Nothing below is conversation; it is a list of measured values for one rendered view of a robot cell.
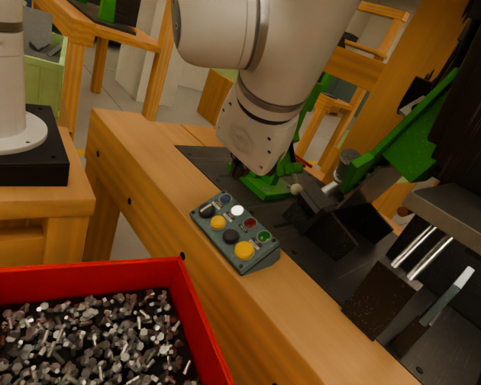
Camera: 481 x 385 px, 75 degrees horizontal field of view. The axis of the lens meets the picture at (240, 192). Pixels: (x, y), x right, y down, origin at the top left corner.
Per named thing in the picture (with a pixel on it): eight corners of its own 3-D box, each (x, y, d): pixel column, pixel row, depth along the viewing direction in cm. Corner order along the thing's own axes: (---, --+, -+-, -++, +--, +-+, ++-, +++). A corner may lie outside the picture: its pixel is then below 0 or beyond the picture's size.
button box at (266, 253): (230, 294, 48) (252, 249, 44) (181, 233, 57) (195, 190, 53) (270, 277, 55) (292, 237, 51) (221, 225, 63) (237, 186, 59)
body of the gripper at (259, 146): (217, 78, 36) (206, 137, 45) (282, 135, 34) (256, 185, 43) (259, 54, 39) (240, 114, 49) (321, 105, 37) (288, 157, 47)
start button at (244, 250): (243, 263, 47) (241, 260, 46) (231, 250, 48) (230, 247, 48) (257, 252, 48) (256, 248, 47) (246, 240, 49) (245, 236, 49)
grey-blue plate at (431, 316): (399, 360, 44) (465, 292, 38) (387, 347, 45) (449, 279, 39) (420, 334, 51) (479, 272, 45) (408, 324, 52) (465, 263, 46)
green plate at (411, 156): (384, 203, 53) (505, 102, 41) (352, 168, 56) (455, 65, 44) (407, 198, 61) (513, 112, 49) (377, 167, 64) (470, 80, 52)
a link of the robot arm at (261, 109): (220, 66, 34) (216, 88, 36) (280, 119, 32) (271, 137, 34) (269, 40, 38) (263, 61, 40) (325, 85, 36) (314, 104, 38)
